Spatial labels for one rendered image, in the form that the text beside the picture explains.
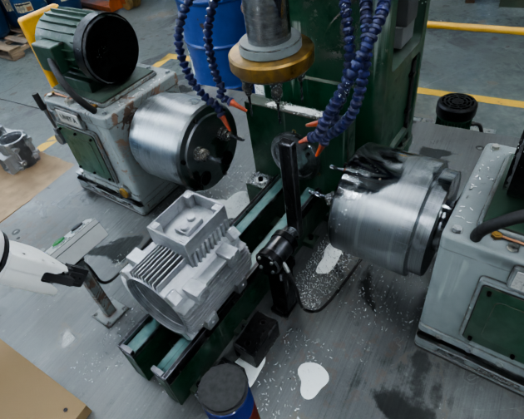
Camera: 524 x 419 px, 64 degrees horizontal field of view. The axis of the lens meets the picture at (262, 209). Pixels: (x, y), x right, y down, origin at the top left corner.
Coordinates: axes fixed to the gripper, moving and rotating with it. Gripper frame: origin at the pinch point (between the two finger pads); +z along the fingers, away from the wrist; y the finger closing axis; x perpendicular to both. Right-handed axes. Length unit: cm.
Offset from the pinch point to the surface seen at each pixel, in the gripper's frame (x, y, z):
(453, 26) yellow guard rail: 202, -4, 184
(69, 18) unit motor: 53, -53, 8
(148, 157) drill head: 29.0, -25.7, 28.4
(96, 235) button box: 5.9, -16.5, 16.2
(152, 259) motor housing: 7.2, 4.4, 11.6
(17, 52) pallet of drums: 122, -437, 190
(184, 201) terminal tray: 20.3, 1.7, 15.8
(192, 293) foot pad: 4.9, 14.6, 13.5
